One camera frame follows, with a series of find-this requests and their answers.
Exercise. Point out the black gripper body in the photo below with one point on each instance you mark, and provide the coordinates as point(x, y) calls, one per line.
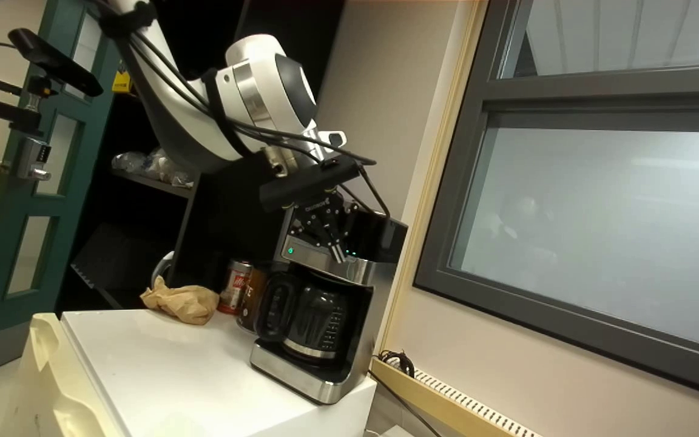
point(334, 213)

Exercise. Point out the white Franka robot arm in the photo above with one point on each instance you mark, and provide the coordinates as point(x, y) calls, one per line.
point(205, 121)

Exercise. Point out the glass coffee carafe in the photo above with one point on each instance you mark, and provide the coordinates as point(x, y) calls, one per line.
point(313, 318)

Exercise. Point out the brown coffee can, black lid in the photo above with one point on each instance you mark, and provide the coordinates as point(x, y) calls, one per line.
point(240, 291)

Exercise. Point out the black and steel coffee machine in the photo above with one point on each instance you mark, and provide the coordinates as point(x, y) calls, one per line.
point(229, 218)

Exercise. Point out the beige baseboard heater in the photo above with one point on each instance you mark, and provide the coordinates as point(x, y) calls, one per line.
point(448, 401)

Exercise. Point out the white drawer cabinet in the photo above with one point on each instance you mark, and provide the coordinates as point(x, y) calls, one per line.
point(171, 372)

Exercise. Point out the black shelf unit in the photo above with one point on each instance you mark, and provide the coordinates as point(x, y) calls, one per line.
point(132, 233)

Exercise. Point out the yellow label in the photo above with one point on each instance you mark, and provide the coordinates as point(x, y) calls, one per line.
point(121, 81)

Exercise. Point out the green metal stand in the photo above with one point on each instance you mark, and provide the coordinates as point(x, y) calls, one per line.
point(10, 233)

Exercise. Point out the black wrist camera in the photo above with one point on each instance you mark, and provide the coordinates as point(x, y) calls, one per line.
point(305, 185)

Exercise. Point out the grey window frame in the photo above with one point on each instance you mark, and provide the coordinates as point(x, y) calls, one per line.
point(478, 160)

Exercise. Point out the black camera on mount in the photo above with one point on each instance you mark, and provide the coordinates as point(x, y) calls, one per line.
point(55, 60)

